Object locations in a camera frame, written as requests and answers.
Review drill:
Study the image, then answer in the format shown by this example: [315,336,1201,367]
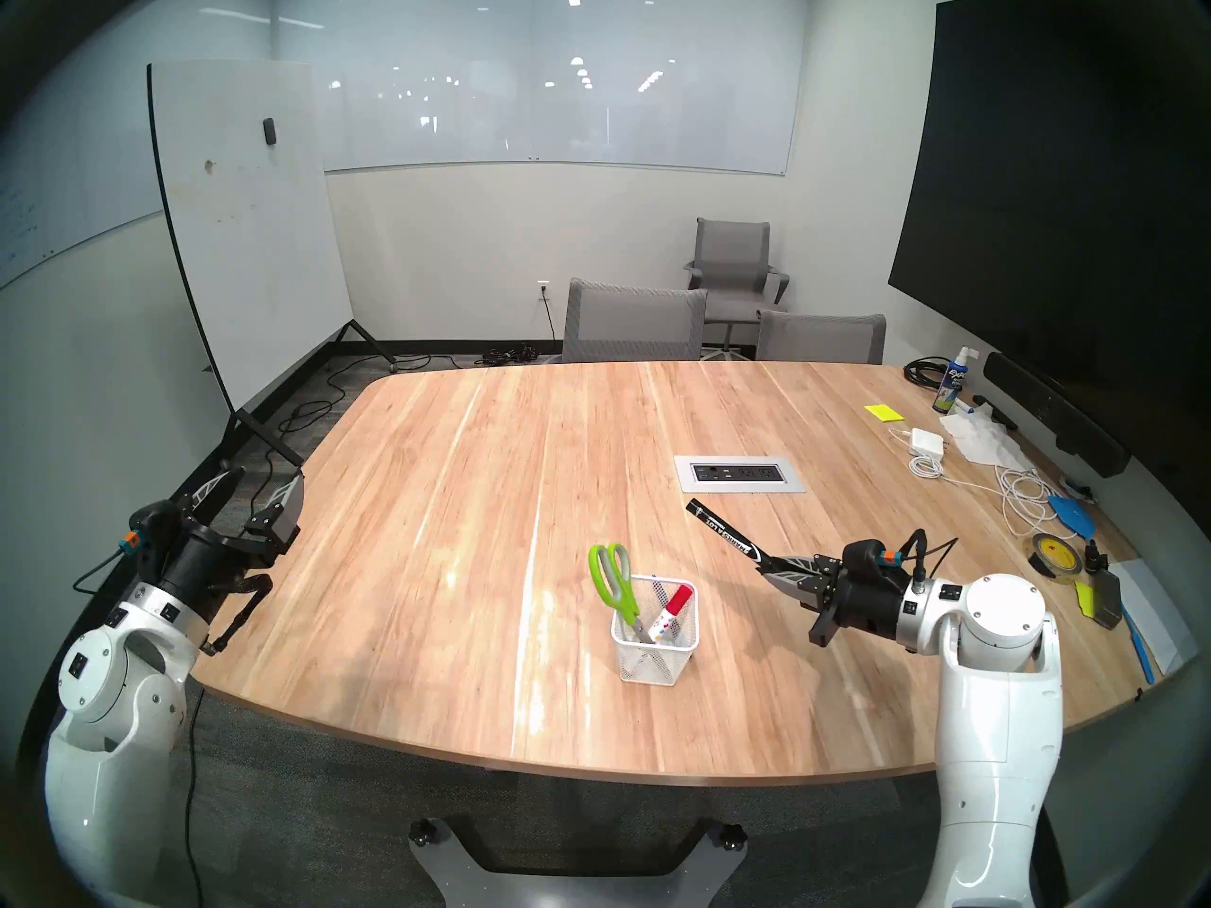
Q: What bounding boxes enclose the black left gripper cable loop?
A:
[202,575,275,657]

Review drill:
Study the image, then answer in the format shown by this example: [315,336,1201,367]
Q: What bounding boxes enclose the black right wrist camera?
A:
[840,538,897,581]

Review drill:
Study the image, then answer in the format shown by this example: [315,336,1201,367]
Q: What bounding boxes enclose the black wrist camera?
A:
[840,538,897,581]
[126,498,187,564]

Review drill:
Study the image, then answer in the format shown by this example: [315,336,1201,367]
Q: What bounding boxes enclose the large black wall screen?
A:
[887,0,1211,500]

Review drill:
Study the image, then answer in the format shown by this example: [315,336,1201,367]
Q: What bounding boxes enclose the grey table power outlet box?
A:
[674,455,807,495]

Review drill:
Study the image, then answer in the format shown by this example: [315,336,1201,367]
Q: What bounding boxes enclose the whiteboard cleaner spray bottle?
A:
[932,346,980,415]

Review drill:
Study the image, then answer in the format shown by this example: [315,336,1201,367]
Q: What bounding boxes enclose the blue flat plastic item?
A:
[1047,495,1098,541]

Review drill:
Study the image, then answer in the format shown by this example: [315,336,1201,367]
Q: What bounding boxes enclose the green handled scissors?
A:
[588,542,659,645]

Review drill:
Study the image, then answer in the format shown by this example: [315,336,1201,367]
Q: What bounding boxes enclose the black video sound bar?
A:
[984,352,1132,479]

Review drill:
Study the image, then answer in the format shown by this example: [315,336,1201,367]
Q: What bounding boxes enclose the grey office chair with armrests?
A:
[683,218,790,357]

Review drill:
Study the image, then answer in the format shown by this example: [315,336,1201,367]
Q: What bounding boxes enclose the thin black left camera cable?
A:
[74,542,139,601]

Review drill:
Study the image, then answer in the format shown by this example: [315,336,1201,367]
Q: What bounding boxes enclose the long black floor cable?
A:
[265,353,460,467]

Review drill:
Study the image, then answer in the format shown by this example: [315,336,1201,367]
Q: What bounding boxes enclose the white wire mesh pen holder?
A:
[609,574,700,688]

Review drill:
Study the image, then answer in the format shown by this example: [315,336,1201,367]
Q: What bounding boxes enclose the blue pen on paper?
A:
[1119,605,1157,686]

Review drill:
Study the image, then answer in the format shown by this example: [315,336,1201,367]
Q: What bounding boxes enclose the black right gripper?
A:
[760,552,916,649]

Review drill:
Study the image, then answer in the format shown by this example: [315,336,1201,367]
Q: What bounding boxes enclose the white crumpled tissue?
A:
[939,407,1032,472]

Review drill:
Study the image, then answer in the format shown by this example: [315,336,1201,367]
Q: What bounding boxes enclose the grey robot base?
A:
[409,816,748,908]

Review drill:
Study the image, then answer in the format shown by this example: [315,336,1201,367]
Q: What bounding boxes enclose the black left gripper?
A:
[156,467,307,625]

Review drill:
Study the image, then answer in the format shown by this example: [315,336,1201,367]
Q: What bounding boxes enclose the mobile whiteboard on stand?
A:
[147,61,398,469]

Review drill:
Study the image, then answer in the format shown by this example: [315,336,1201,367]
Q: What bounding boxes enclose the red capped white marker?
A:
[648,584,695,645]

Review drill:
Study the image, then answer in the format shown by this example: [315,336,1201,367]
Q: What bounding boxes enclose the wide glass wall whiteboard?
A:
[274,0,791,177]

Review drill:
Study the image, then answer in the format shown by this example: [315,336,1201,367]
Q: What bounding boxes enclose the black permanent marker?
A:
[685,497,773,572]

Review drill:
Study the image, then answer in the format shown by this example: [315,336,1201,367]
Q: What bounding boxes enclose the black hanging robot cable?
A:
[183,689,202,908]

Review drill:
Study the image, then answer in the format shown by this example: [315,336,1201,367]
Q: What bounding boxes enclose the black right camera cable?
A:
[889,528,959,587]

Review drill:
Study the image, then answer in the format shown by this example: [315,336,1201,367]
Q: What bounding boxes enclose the dark grey eraser block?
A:
[1088,568,1125,630]

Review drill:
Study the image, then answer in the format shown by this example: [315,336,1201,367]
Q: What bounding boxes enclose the wall whiteboard with writing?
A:
[0,0,280,292]

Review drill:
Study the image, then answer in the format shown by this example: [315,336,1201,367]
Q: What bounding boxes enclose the grey mesh office chair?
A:
[755,310,887,365]
[562,278,709,364]

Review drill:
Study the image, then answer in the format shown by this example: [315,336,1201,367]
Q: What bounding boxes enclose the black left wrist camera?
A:
[126,498,187,564]

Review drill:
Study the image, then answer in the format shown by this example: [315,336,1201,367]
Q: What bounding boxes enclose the black and yellow tape roll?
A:
[1029,532,1085,580]

